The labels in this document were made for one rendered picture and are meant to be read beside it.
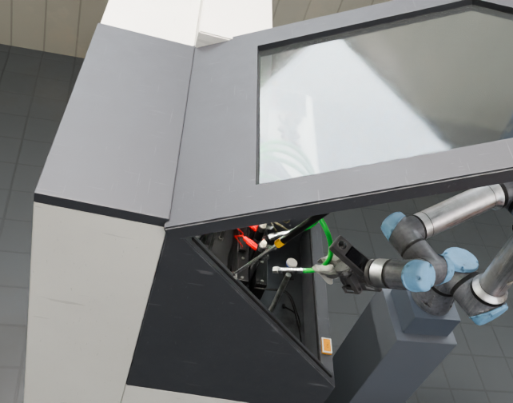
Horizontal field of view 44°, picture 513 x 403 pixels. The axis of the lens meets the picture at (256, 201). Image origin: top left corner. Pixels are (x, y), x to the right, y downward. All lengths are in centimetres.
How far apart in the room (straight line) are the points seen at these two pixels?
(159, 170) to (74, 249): 26
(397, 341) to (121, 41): 134
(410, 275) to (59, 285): 83
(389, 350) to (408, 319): 14
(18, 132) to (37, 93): 38
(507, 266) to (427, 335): 49
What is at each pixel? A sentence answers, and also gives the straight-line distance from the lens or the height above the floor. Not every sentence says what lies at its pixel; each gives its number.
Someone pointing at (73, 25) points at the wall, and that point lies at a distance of 432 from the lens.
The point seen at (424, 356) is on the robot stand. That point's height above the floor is 71.
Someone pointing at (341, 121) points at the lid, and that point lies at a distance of 149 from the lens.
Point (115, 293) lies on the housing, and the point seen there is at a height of 121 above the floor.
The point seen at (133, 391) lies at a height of 76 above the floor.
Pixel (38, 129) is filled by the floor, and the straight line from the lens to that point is 384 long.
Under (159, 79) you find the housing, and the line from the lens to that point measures 173.
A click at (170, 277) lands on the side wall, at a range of 150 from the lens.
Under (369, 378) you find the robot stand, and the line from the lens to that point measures 251.
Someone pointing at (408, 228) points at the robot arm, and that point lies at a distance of 171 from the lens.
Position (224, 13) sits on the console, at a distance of 201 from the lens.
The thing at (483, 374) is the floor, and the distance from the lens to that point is 356.
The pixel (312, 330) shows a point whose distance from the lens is 205.
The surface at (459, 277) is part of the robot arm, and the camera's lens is 218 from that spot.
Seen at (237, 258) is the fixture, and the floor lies 98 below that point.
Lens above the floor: 248
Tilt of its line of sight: 42 degrees down
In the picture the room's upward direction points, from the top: 21 degrees clockwise
